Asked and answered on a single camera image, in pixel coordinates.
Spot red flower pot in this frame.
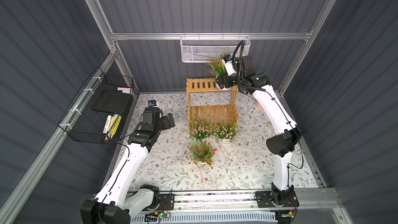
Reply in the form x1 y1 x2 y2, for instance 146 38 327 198
188 141 218 169
207 54 228 77

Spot pink flower pot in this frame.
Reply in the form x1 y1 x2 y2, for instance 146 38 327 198
212 122 239 149
188 120 213 143

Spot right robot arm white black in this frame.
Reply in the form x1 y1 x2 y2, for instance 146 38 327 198
216 40 302 207

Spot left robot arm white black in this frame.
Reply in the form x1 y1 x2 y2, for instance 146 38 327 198
80 100 175 224

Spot wooden two-tier plant rack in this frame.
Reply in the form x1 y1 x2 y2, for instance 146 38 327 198
186 78 238 124

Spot yellow item in black basket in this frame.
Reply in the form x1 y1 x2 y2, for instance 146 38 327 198
107 115 122 140

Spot pink blue sticky notes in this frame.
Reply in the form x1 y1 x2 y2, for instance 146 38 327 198
117 87 131 94

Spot white marker in black basket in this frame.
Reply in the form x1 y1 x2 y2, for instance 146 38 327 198
100 115 112 142

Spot black notebook in basket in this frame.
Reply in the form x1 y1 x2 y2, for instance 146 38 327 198
92 90 130 114

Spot floral table mat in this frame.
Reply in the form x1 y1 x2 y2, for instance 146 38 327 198
105 91 321 193

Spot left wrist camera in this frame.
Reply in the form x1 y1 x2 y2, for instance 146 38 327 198
148 100 158 107

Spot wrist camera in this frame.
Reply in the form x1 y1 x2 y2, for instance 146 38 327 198
222 54 236 76
148 100 158 107

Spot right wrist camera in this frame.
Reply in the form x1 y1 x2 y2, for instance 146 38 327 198
222 54 236 76

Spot white wire mesh basket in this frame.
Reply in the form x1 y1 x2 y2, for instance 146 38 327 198
179 34 251 63

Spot black wire wall basket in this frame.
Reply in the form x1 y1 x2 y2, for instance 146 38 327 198
58 67 135 145

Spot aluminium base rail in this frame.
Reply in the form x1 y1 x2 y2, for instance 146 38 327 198
83 188 352 224

